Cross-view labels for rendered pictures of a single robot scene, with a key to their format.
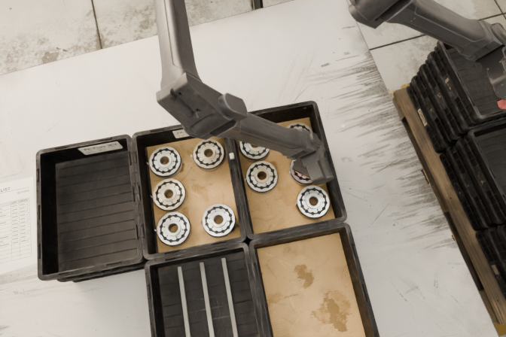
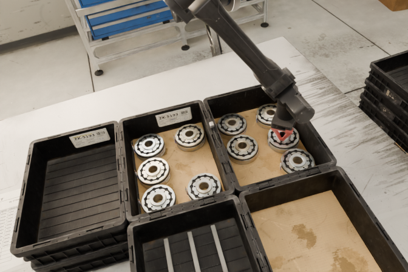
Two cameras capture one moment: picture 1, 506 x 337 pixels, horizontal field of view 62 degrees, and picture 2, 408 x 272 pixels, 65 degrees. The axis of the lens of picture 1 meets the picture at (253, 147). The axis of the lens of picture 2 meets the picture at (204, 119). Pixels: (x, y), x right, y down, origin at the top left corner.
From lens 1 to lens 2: 0.56 m
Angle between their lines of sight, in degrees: 25
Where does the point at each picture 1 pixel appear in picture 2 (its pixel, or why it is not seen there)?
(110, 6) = not seen: hidden behind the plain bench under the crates
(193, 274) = (181, 246)
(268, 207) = (252, 175)
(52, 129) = not seen: hidden behind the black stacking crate
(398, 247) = (397, 212)
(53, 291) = not seen: outside the picture
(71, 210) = (56, 198)
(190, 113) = not seen: outside the picture
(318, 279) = (322, 237)
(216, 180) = (198, 158)
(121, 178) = (108, 166)
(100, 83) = (95, 112)
